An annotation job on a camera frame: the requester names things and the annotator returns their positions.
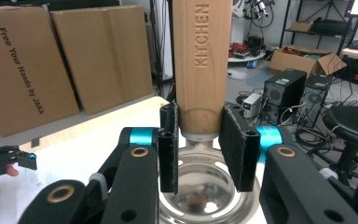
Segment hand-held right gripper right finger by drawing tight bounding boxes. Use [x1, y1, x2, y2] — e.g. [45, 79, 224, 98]
[218, 106, 284, 193]

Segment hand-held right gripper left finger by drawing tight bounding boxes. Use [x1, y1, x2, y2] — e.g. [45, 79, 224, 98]
[128, 102, 181, 194]

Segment metal strainer spoon wooden handle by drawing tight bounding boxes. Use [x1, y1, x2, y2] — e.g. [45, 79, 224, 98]
[158, 0, 261, 224]

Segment white grid mat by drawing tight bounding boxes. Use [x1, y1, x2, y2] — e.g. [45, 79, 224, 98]
[0, 108, 181, 224]

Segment small white power box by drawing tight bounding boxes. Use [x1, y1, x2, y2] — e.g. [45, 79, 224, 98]
[241, 92, 263, 119]

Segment black computer tower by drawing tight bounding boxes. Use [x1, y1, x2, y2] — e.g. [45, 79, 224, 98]
[261, 68, 308, 126]
[297, 74, 334, 129]

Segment printed flat cardboard box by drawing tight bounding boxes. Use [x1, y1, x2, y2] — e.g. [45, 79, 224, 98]
[0, 6, 81, 138]

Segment white round table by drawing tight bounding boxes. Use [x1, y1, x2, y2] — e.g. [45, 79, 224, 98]
[227, 49, 267, 63]

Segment open cardboard box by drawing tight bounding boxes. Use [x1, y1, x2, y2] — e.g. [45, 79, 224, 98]
[268, 45, 348, 79]

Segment black round stool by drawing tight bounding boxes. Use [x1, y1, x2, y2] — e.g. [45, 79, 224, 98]
[307, 105, 358, 189]

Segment plain flat cardboard box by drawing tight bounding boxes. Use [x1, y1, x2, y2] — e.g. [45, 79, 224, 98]
[50, 4, 155, 116]

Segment black metal shelf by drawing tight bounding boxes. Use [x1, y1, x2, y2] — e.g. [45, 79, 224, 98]
[279, 0, 358, 58]

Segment black bag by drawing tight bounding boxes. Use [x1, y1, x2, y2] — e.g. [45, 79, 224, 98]
[311, 18, 350, 35]

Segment black cable coil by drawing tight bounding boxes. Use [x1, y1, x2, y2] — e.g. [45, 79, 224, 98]
[294, 126, 334, 149]

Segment hanging black cables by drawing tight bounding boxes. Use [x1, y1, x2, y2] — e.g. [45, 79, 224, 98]
[149, 0, 174, 98]

